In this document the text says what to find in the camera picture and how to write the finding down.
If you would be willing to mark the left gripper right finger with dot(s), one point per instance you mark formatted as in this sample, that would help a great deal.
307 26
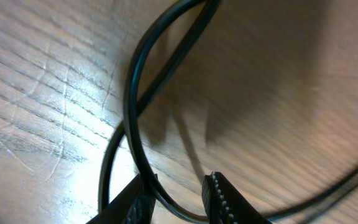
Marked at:
224 204

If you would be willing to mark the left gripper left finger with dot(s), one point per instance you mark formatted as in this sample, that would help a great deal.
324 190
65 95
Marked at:
134 205

